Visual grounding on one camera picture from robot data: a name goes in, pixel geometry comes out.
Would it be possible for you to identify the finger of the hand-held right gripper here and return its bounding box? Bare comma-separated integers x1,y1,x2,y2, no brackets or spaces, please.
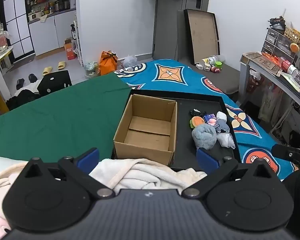
271,144,294,162

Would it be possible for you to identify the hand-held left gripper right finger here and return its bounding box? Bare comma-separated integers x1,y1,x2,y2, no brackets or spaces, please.
181,147,274,200

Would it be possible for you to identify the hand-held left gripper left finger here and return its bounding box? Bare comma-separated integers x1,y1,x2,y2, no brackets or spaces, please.
24,148,115,200

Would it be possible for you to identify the grey fluffy plush toy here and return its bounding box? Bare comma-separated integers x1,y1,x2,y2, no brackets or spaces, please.
192,124,218,150

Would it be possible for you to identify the white fluff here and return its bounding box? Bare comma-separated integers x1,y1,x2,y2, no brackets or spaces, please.
217,132,235,148

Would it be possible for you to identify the grey knitted sock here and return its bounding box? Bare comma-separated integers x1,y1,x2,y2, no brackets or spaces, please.
214,119,230,133

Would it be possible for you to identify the orange slice plush toy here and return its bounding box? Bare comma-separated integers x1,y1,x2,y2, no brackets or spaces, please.
189,116,205,130

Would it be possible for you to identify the black shallow tray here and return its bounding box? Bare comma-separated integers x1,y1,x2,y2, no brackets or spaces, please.
111,89,241,169

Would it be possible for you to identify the brown cardboard box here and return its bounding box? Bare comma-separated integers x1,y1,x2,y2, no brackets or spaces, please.
113,94,178,167

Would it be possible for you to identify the person's black clothing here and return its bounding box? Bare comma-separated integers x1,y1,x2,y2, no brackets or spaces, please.
281,169,300,233

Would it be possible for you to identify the green bed cloth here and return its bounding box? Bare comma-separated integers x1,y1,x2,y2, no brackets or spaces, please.
0,76,133,165

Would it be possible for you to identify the beige tote bag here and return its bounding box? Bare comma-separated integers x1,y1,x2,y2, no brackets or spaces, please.
259,82,284,123

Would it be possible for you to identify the cream white fleece blanket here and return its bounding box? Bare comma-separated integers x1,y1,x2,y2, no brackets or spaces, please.
0,154,208,217

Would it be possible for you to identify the grey desk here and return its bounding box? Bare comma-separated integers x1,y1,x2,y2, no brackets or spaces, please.
240,52,300,115

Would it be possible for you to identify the black stool with white dots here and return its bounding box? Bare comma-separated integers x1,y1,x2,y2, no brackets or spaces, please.
37,70,72,96

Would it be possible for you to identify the blue patterned blanket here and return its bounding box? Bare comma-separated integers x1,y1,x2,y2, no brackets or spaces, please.
114,59,295,180

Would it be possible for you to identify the red drink can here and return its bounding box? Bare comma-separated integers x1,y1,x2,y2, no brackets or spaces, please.
277,56,298,74

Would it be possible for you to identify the clear bag with green contents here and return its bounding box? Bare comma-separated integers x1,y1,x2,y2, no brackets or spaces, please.
84,61,100,77

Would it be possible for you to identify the black and white clothing pile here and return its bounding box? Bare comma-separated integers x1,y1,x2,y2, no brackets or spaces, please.
6,82,43,110

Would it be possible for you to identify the orange gift bag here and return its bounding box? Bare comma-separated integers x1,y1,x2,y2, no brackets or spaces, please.
99,51,118,75

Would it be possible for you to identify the clear crumpled plastic bag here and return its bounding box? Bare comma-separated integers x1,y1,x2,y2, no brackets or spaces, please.
122,55,138,68

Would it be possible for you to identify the orange cardboard carton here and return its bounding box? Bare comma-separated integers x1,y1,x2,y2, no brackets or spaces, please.
64,38,77,60

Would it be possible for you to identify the grey drawer organizer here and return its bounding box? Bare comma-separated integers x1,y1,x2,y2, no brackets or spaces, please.
261,27,297,62

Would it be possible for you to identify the white storage rack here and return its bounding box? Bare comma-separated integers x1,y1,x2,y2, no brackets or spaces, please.
70,20,84,65

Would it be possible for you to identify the woven yellow basket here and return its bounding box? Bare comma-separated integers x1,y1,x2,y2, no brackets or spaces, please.
284,26,300,44

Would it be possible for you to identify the large black framed brown tray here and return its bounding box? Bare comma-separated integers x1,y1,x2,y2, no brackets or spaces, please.
184,9,222,65

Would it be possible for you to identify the grey leaning board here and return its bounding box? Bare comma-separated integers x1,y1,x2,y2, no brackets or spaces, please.
175,10,192,62

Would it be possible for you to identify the white kitchen cabinet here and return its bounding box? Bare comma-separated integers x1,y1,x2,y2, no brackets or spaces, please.
27,7,78,57

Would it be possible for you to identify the yellow side table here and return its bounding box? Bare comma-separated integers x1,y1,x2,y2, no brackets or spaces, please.
0,46,14,113

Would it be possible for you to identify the grey room door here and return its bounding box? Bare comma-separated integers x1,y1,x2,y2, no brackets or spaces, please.
152,0,212,60

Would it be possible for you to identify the black framed sliding door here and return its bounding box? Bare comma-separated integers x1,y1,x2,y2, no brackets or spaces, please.
0,0,35,62

